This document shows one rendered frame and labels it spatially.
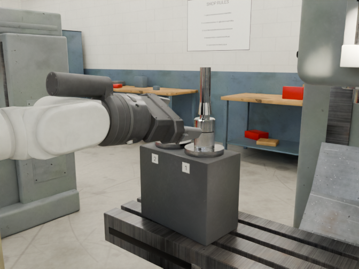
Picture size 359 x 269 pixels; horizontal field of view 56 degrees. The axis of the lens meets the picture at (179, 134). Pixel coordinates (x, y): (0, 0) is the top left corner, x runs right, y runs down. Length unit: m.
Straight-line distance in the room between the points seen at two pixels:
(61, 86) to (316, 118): 0.76
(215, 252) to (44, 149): 0.43
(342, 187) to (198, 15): 5.14
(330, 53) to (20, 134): 0.45
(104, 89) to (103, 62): 7.05
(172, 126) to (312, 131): 0.56
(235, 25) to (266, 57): 0.72
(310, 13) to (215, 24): 5.17
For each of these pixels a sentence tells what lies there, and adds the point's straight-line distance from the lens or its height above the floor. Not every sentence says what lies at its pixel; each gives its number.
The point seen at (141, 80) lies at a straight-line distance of 6.30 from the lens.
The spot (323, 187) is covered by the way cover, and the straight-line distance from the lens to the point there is 1.03.
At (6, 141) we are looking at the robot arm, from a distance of 0.45.
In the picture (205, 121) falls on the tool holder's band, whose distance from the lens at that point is 0.72.
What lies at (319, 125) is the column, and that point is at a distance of 1.06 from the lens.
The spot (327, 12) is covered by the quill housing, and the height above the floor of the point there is 1.42.
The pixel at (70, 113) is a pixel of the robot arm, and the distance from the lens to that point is 0.46.
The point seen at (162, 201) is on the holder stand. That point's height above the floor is 1.02.
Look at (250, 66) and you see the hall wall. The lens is 5.38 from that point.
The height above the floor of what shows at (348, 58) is 1.35.
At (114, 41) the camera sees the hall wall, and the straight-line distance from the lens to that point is 7.32.
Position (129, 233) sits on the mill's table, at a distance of 0.87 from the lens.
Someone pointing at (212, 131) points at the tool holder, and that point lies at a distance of 0.73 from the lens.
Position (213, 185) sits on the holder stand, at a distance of 0.71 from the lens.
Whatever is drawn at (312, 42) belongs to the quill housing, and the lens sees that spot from 0.57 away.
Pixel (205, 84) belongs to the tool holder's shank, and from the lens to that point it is 0.72.
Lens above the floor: 1.35
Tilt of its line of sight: 12 degrees down
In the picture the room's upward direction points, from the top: straight up
